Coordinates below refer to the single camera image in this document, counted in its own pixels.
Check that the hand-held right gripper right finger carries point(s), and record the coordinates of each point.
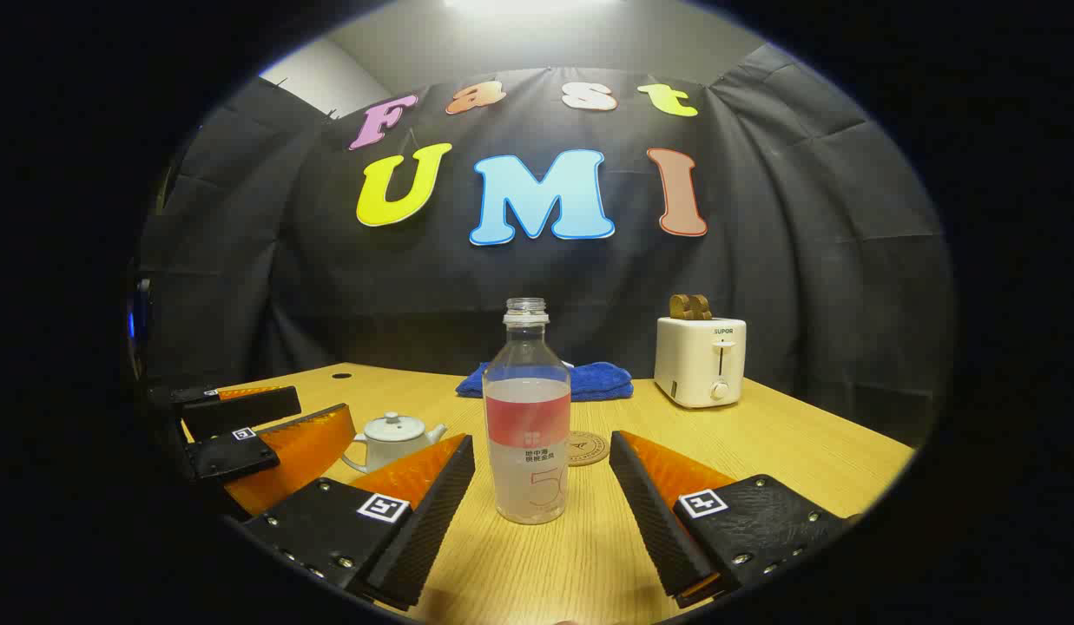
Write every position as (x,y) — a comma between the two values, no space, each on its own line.
(654,521)

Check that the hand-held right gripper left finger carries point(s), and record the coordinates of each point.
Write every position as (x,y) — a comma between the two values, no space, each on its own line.
(432,521)

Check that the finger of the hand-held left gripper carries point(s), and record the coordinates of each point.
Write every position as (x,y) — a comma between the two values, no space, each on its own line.
(233,456)
(250,410)

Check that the white ceramic teacup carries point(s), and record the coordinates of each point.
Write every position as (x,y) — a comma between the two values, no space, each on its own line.
(389,453)

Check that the round wooden coaster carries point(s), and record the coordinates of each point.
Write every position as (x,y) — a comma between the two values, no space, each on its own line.
(591,449)

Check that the clear water bottle red label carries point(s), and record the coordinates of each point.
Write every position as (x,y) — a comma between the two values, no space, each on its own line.
(526,417)

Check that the blue folded towel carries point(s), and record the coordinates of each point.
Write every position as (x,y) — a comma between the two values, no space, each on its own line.
(602,382)

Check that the white toaster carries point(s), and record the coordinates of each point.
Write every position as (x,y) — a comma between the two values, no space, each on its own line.
(688,365)

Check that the brown bread slice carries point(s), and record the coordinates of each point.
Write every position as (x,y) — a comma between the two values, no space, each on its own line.
(680,306)
(701,307)

